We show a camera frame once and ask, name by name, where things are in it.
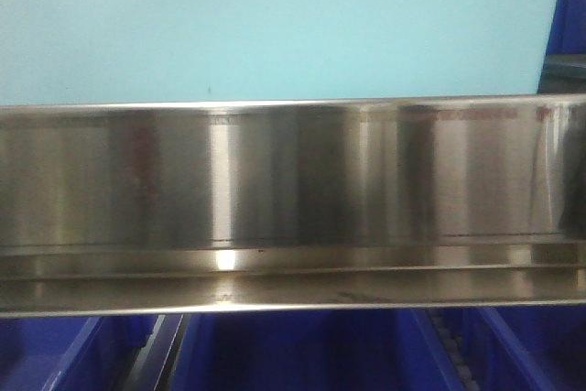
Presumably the blue bin lower right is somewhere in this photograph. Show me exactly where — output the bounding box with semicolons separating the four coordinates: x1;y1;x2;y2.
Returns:
461;306;586;391

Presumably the stainless steel shelf rail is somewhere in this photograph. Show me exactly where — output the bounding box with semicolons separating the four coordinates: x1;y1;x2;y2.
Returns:
1;94;585;318

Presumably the blue bin lower centre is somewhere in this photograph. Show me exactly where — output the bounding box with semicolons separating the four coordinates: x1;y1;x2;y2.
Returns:
169;309;463;390

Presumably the blue bin lower left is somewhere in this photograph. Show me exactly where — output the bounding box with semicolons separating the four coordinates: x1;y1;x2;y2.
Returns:
1;315;157;390

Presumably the white roller track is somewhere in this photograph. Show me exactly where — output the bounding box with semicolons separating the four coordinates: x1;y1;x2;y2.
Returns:
427;309;480;391

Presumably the light blue plastic bin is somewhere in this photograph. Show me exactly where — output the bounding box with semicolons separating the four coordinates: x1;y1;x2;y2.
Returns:
1;0;556;104

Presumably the blue bin upper right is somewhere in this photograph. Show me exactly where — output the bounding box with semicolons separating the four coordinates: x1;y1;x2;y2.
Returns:
537;0;585;93

